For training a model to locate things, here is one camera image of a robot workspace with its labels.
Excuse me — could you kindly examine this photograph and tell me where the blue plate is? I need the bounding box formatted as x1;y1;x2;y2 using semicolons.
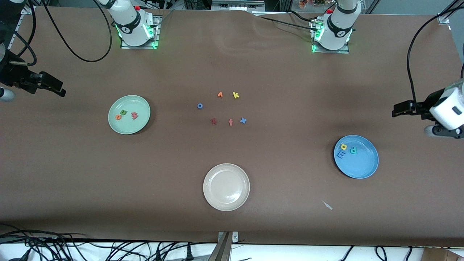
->
333;135;380;179

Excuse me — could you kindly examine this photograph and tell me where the pale green plate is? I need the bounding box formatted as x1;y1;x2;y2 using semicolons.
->
108;95;151;135

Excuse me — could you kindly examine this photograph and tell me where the cardboard box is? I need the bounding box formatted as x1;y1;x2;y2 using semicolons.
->
422;248;464;261

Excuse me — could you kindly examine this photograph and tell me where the brown table cover sheet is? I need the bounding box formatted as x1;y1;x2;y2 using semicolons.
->
0;6;464;248

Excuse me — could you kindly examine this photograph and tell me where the beige plate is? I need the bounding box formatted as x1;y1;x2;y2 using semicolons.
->
203;163;250;212

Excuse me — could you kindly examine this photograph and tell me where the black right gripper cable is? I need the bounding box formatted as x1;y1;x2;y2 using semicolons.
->
7;0;112;67

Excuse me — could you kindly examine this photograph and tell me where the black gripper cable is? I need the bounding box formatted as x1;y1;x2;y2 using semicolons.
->
407;0;464;105
7;0;112;67

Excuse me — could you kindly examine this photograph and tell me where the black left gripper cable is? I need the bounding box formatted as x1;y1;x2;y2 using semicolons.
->
407;0;464;105

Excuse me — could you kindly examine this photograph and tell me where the aluminium frame profile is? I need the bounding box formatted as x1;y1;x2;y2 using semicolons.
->
7;4;37;51
437;0;464;25

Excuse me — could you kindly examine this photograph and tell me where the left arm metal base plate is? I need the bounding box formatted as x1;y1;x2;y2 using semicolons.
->
312;20;350;54

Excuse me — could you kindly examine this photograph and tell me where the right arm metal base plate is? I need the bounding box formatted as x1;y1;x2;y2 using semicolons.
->
121;14;161;49

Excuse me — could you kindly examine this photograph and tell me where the black base cable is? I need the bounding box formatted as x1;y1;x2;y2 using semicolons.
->
254;14;315;33
286;10;321;22

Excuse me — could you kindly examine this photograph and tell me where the black cable tangle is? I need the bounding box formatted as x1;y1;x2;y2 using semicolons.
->
0;223;218;261

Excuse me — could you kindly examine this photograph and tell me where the silver metal rail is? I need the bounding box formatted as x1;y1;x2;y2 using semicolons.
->
211;0;265;11

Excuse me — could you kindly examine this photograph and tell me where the metal table leg bracket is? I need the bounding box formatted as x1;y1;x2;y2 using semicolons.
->
208;231;239;261

